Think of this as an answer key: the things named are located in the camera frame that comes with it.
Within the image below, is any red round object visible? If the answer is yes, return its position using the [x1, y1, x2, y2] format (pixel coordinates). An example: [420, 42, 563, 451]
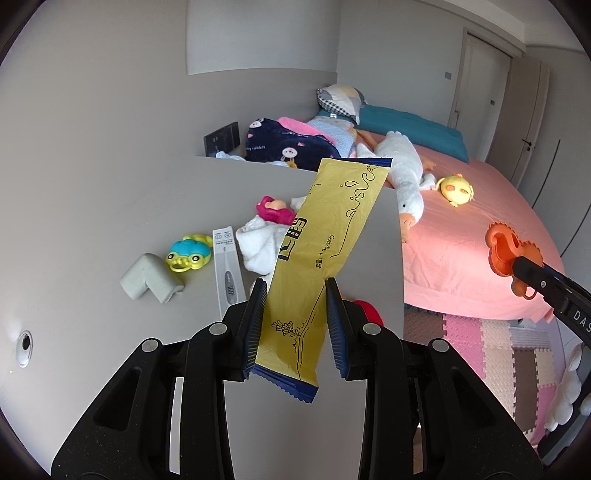
[353, 300, 384, 326]

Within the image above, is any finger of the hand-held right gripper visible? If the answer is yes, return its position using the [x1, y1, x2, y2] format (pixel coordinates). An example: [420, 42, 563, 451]
[509, 255, 565, 308]

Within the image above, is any pink fleece blanket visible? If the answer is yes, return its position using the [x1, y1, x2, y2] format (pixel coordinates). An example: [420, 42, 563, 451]
[276, 116, 340, 146]

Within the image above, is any pink doll toy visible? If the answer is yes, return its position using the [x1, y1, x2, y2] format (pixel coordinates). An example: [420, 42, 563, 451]
[256, 195, 296, 226]

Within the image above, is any white plush toy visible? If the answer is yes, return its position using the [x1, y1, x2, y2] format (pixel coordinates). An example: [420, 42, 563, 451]
[545, 344, 585, 432]

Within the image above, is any black wall socket panel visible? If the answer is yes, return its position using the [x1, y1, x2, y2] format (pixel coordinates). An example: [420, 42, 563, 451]
[204, 121, 241, 157]

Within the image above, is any orange plastic toy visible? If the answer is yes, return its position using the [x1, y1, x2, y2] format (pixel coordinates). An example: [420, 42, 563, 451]
[485, 222, 546, 301]

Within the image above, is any blue and yellow frog toy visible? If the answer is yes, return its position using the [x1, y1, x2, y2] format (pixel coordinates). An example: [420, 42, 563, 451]
[166, 233, 215, 273]

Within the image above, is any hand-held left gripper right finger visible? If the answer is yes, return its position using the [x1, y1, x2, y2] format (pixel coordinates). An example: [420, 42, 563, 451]
[324, 277, 543, 480]

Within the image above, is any yellow chick plush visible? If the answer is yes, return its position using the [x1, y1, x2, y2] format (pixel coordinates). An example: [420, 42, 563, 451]
[436, 173, 475, 208]

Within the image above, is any white thermometer box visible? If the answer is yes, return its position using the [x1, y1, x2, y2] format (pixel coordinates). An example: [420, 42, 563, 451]
[211, 225, 247, 319]

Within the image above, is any beige wardrobe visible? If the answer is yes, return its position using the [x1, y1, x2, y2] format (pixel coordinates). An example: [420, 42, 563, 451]
[485, 55, 591, 259]

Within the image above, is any grey foam corner guard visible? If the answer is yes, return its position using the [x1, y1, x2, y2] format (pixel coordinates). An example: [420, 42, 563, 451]
[121, 253, 185, 304]

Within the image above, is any yellow snack wrapper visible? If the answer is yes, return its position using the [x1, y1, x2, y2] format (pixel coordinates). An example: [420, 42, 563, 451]
[252, 157, 393, 404]

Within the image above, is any grey room door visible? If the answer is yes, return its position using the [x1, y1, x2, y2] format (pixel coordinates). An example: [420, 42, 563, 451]
[448, 30, 513, 162]

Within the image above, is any navy rabbit print blanket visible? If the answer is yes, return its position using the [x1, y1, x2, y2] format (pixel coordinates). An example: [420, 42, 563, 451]
[245, 117, 342, 168]

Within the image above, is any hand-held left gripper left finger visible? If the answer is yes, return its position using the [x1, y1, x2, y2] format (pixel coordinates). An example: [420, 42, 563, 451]
[51, 278, 269, 480]

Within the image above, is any light blue checked blanket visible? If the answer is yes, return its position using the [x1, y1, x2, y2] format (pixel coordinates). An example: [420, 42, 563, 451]
[307, 115, 358, 158]

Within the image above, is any white goose plush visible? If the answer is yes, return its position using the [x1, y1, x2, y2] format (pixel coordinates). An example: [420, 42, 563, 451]
[355, 130, 437, 243]

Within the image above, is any metal table cable grommet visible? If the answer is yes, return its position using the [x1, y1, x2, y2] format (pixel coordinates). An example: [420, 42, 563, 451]
[16, 330, 34, 367]

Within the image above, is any pastel foam floor mat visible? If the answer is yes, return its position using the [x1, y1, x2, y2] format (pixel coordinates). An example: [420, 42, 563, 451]
[404, 305, 573, 446]

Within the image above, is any patchwork patterned pillow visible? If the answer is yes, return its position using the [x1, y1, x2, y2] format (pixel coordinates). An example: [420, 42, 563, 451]
[316, 84, 368, 125]

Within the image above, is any pink bed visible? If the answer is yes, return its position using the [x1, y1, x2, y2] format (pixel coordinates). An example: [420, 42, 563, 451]
[355, 129, 566, 324]

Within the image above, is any teal pillow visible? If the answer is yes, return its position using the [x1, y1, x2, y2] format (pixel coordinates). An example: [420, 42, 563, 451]
[358, 105, 469, 162]

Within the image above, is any white crumpled cloth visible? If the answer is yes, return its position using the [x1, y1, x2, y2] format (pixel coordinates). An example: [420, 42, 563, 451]
[235, 215, 296, 278]

